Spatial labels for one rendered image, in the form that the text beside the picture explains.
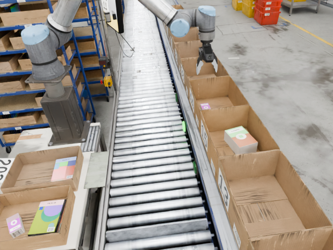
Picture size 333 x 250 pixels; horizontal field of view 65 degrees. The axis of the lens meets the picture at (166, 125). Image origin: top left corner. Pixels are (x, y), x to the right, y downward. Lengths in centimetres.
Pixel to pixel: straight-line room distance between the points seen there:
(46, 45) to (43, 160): 70
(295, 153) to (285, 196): 166
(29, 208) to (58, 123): 58
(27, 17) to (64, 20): 89
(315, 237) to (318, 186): 163
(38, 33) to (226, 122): 117
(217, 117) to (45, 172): 109
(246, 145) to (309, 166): 149
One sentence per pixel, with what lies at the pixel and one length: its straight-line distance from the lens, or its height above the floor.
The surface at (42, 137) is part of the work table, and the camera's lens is 210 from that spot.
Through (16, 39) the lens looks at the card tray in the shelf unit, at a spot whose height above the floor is 122.
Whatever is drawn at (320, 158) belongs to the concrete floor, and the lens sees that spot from 299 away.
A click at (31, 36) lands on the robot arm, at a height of 147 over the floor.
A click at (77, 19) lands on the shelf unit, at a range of 344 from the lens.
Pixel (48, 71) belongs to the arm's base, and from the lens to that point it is 172.
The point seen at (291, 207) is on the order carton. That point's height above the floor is 88.
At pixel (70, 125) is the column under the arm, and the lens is 188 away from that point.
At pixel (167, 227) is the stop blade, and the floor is 79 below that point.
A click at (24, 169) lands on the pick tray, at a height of 76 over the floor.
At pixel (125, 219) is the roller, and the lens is 139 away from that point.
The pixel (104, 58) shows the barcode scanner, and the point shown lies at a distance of 226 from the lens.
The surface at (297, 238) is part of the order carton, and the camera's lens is 107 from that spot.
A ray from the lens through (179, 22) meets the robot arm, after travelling 136.
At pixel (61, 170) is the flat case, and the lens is 168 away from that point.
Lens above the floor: 187
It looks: 36 degrees down
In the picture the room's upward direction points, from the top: 5 degrees counter-clockwise
